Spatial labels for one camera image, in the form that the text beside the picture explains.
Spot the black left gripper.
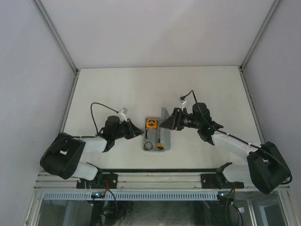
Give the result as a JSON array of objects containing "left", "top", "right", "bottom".
[{"left": 113, "top": 119, "right": 143, "bottom": 140}]

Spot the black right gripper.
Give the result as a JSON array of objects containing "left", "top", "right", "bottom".
[{"left": 159, "top": 108, "right": 201, "bottom": 131}]

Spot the orange tape measure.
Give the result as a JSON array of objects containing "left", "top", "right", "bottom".
[{"left": 145, "top": 118, "right": 159, "bottom": 129}]

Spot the grey plastic tool case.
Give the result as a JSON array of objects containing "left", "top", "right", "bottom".
[{"left": 143, "top": 116, "right": 171, "bottom": 152}]

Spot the orange hex key set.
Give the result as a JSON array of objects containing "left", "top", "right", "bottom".
[{"left": 156, "top": 142, "right": 164, "bottom": 151}]

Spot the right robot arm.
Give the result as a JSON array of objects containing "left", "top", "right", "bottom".
[{"left": 160, "top": 103, "right": 293, "bottom": 194}]

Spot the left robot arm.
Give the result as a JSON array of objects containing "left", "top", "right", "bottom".
[{"left": 40, "top": 116, "right": 144, "bottom": 188}]

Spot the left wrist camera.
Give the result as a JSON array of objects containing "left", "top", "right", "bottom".
[{"left": 117, "top": 107, "right": 128, "bottom": 122}]

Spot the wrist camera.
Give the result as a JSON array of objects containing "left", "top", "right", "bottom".
[
  {"left": 117, "top": 107, "right": 128, "bottom": 122},
  {"left": 179, "top": 96, "right": 187, "bottom": 110}
]

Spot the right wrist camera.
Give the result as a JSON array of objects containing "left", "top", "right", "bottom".
[{"left": 179, "top": 96, "right": 187, "bottom": 110}]

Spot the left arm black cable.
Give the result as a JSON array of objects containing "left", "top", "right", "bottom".
[{"left": 90, "top": 102, "right": 120, "bottom": 137}]

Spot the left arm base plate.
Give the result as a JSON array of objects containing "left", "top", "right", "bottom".
[{"left": 76, "top": 173, "right": 118, "bottom": 189}]

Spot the grey slotted cable duct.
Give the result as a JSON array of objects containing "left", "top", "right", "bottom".
[{"left": 43, "top": 191, "right": 219, "bottom": 201}]

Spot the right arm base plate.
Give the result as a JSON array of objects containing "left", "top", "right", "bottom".
[{"left": 200, "top": 173, "right": 245, "bottom": 189}]

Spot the aluminium front rail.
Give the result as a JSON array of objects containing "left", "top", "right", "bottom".
[{"left": 34, "top": 171, "right": 290, "bottom": 191}]

